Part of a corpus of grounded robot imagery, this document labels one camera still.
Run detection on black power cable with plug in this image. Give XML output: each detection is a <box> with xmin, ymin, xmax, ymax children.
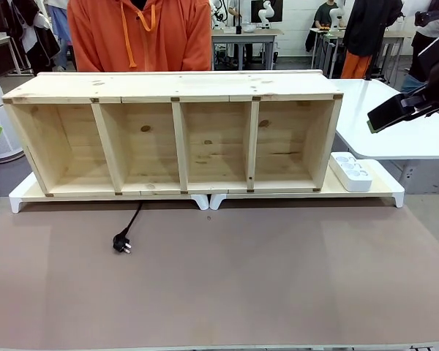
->
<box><xmin>112</xmin><ymin>202</ymin><xmax>144</xmax><ymax>256</ymax></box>

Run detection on white side table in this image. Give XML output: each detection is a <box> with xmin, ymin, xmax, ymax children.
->
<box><xmin>329</xmin><ymin>78</ymin><xmax>439</xmax><ymax>184</ymax></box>

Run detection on wood riser with white legs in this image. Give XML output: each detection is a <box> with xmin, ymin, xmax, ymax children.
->
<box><xmin>9</xmin><ymin>171</ymin><xmax>209</xmax><ymax>214</ymax></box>
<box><xmin>209</xmin><ymin>159</ymin><xmax>405</xmax><ymax>211</ymax></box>

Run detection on white power strip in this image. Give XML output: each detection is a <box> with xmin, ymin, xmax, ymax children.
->
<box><xmin>329</xmin><ymin>151</ymin><xmax>374</xmax><ymax>193</ymax></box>

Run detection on person black jacket orange trousers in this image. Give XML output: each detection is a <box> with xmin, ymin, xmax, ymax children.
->
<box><xmin>341</xmin><ymin>0</ymin><xmax>404</xmax><ymax>80</ymax></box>

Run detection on person in dark coat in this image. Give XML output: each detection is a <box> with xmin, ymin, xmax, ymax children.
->
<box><xmin>3</xmin><ymin>0</ymin><xmax>62</xmax><ymax>76</ymax></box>

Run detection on person in green shirt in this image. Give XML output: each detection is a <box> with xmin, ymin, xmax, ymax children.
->
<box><xmin>313</xmin><ymin>0</ymin><xmax>339</xmax><ymax>31</ymax></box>

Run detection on person in blue shirt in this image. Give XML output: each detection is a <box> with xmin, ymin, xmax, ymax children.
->
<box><xmin>43</xmin><ymin>0</ymin><xmax>74</xmax><ymax>72</ymax></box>

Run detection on person in orange hoodie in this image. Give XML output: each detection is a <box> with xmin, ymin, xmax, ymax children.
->
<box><xmin>67</xmin><ymin>0</ymin><xmax>213</xmax><ymax>72</ymax></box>

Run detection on grey background workbench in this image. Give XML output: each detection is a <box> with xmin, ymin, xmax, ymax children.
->
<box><xmin>211</xmin><ymin>28</ymin><xmax>285</xmax><ymax>71</ymax></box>

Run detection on long pine cubby shelf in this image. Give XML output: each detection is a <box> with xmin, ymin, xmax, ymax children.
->
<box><xmin>1</xmin><ymin>69</ymin><xmax>344</xmax><ymax>198</ymax></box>

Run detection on white frame background table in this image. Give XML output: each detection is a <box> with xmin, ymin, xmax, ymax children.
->
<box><xmin>0</xmin><ymin>31</ymin><xmax>32</xmax><ymax>78</ymax></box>

